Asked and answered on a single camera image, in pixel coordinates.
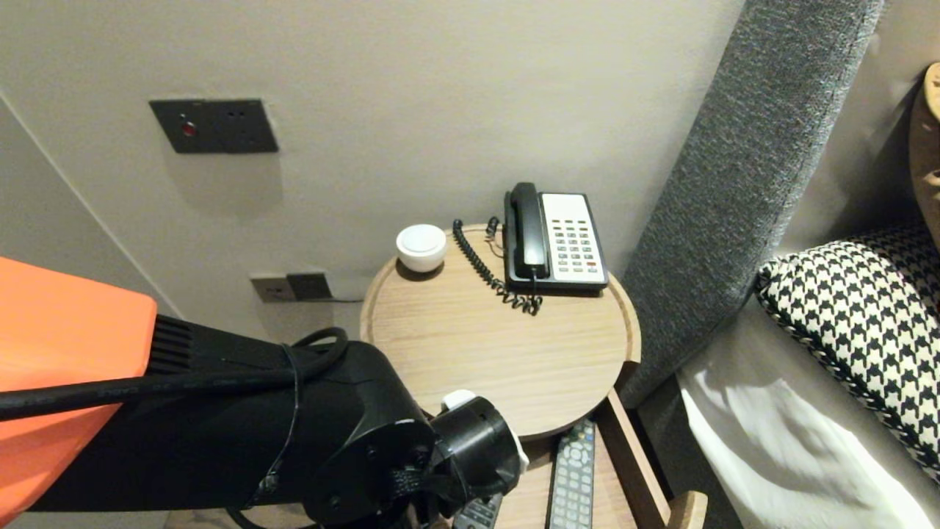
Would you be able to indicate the wooden curved-front drawer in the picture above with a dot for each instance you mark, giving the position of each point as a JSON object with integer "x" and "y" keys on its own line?
{"x": 631, "y": 470}

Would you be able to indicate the beige upholstered headboard panel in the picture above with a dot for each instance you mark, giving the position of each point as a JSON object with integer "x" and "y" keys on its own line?
{"x": 874, "y": 110}

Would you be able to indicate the black remote with diamond pad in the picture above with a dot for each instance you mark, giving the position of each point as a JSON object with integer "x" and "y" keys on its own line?
{"x": 479, "y": 513}

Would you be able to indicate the grey wall socket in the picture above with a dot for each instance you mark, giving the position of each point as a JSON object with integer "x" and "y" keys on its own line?
{"x": 268, "y": 289}

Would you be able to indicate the grey fabric headboard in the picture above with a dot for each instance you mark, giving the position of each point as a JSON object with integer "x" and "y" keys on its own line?
{"x": 734, "y": 184}

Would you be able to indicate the black and white wrist camera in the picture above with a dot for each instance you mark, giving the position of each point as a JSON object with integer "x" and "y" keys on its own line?
{"x": 477, "y": 441}

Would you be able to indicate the black and white desk telephone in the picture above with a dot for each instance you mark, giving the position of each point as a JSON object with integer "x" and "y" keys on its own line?
{"x": 576, "y": 242}

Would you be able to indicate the black and orange left arm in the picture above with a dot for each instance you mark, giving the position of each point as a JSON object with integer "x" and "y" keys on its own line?
{"x": 220, "y": 441}

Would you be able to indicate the dark grey bed base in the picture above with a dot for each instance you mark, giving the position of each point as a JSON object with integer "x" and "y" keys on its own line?
{"x": 675, "y": 470}

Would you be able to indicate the white round bowl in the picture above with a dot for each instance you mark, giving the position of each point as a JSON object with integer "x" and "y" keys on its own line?
{"x": 421, "y": 246}

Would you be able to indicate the round wooden side table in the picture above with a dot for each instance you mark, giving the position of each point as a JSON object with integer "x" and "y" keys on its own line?
{"x": 514, "y": 345}

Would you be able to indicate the white bedding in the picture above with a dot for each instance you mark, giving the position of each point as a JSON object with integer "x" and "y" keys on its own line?
{"x": 778, "y": 441}

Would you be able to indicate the tan brown cushion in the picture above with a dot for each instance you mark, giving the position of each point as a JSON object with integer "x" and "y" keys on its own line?
{"x": 927, "y": 147}

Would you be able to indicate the black telephone handset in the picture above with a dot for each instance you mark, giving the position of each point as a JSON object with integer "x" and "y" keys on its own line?
{"x": 527, "y": 228}

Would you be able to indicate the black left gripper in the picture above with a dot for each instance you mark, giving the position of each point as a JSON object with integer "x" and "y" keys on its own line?
{"x": 433, "y": 499}

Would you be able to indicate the dark wall switch panel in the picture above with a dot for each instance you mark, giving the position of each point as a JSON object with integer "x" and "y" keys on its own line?
{"x": 213, "y": 125}

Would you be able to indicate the black white houndstooth pillow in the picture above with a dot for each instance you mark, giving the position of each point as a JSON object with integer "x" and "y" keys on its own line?
{"x": 859, "y": 330}

